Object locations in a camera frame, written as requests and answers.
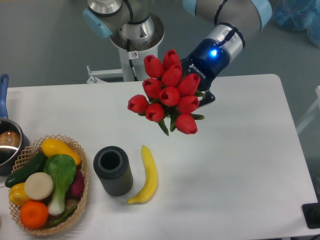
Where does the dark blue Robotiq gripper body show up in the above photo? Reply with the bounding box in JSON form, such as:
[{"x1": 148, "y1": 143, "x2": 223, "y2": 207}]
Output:
[{"x1": 181, "y1": 22, "x2": 245, "y2": 91}]

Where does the woven wicker basket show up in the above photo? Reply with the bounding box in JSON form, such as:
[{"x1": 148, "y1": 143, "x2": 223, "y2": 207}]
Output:
[{"x1": 9, "y1": 134, "x2": 89, "y2": 236}]

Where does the dark grey ribbed vase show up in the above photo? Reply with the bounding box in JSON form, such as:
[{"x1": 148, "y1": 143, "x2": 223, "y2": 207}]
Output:
[{"x1": 93, "y1": 146, "x2": 133, "y2": 197}]

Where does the white frame at right edge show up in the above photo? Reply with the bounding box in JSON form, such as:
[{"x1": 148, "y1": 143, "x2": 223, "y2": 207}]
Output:
[{"x1": 295, "y1": 85, "x2": 320, "y2": 135}]

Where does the blue handled saucepan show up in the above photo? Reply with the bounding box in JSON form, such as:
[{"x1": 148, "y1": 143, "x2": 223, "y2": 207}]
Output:
[{"x1": 0, "y1": 74, "x2": 30, "y2": 176}]

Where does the purple toy sweet potato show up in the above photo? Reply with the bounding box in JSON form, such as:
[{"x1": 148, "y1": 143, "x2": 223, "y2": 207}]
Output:
[{"x1": 69, "y1": 168, "x2": 85, "y2": 198}]

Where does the black device at table edge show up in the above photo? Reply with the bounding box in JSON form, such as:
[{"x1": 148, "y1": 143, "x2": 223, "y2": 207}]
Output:
[{"x1": 301, "y1": 202, "x2": 320, "y2": 229}]

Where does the green toy cucumber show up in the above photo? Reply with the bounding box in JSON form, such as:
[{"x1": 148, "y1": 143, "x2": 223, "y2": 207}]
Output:
[{"x1": 4, "y1": 150, "x2": 48, "y2": 188}]

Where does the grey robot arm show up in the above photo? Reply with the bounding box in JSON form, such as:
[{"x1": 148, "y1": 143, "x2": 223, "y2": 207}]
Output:
[{"x1": 83, "y1": 0, "x2": 272, "y2": 106}]

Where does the yellow toy squash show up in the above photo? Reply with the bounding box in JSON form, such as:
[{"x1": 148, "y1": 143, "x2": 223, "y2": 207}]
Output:
[{"x1": 41, "y1": 138, "x2": 82, "y2": 166}]

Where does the yellow toy banana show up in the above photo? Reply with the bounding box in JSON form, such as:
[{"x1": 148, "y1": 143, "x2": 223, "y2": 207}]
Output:
[{"x1": 126, "y1": 145, "x2": 158, "y2": 205}]

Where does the yellow toy bell pepper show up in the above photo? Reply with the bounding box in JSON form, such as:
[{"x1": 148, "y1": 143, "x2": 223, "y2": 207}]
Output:
[{"x1": 9, "y1": 182, "x2": 32, "y2": 207}]

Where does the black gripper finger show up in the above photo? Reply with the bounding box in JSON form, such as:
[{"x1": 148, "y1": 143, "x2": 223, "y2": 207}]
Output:
[{"x1": 198, "y1": 90, "x2": 216, "y2": 108}]

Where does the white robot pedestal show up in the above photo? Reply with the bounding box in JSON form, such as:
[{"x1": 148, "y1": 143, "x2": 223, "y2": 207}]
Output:
[{"x1": 86, "y1": 12, "x2": 166, "y2": 85}]

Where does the green toy bean pod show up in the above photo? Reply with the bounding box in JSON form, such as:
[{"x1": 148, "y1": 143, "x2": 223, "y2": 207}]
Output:
[{"x1": 46, "y1": 204, "x2": 78, "y2": 228}]

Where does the green toy bok choy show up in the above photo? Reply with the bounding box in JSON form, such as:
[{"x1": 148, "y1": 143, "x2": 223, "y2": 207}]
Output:
[{"x1": 43, "y1": 154, "x2": 76, "y2": 216}]

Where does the blue plastic bag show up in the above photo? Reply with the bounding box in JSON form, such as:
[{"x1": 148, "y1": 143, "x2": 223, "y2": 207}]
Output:
[{"x1": 271, "y1": 0, "x2": 320, "y2": 47}]

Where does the red tulip bouquet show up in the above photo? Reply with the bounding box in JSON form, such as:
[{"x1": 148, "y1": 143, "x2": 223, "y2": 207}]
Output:
[{"x1": 127, "y1": 49, "x2": 204, "y2": 135}]

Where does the orange toy orange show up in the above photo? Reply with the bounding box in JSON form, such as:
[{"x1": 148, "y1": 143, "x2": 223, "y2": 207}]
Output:
[{"x1": 19, "y1": 201, "x2": 49, "y2": 229}]

